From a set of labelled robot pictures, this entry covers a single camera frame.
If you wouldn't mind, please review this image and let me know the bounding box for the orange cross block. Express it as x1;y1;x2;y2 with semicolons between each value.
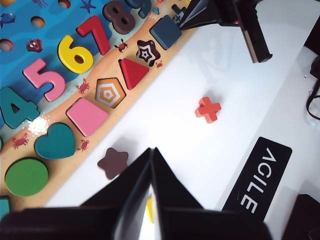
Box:
194;96;222;125

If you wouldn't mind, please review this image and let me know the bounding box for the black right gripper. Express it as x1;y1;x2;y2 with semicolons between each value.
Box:
178;0;274;64

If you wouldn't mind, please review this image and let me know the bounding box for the yellow pentagon block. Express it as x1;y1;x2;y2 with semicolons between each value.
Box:
146;194;156;225

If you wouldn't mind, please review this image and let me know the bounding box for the red triangle block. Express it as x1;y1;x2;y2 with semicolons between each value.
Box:
118;57;150;90

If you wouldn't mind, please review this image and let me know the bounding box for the green circle block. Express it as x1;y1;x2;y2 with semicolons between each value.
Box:
4;156;50;197

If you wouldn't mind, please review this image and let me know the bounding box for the pink square block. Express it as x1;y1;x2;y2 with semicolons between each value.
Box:
66;97;110;138

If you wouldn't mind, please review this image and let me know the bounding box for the dark blue number nine piece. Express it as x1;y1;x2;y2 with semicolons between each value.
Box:
126;0;153;18

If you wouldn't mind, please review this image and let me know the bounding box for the black AGILE label plate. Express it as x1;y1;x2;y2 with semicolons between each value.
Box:
221;136;293;222

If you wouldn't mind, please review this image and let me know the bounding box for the dark blue square block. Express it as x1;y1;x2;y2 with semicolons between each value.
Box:
149;14;183;51

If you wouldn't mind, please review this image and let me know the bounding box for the teal rectangle block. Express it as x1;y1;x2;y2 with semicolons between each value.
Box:
0;195;11;216

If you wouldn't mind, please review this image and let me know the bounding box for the black box device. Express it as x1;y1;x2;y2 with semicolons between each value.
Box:
309;57;320;79

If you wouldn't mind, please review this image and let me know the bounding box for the colourful wooden puzzle board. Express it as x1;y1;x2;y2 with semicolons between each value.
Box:
0;0;200;218

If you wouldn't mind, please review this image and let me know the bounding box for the teal number four piece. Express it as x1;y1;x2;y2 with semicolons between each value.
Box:
0;86;41;130

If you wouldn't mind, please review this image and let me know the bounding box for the brown star block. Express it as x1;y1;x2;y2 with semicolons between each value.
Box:
96;146;130;181

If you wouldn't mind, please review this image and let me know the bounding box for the black machine base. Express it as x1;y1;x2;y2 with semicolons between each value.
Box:
287;193;320;240

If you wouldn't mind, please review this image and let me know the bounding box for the red number seven piece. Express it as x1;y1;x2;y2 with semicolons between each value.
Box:
76;14;112;56

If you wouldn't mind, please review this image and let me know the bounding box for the pink number five piece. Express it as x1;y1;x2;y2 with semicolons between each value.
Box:
23;58;67;102

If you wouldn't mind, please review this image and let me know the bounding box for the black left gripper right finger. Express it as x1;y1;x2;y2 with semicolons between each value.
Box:
151;147;276;240

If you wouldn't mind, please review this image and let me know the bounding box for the brown number eight piece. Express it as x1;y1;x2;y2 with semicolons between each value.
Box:
103;0;137;35

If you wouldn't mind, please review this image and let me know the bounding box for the black cable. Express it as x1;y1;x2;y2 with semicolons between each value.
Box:
306;77;320;121

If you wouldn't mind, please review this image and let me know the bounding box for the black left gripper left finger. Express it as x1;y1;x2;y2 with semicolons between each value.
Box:
0;147;152;240

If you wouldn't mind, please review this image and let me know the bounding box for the yellow number six piece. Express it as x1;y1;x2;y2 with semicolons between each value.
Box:
57;34;95;75

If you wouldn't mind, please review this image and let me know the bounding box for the teal heart block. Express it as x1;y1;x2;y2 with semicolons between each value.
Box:
34;122;77;160

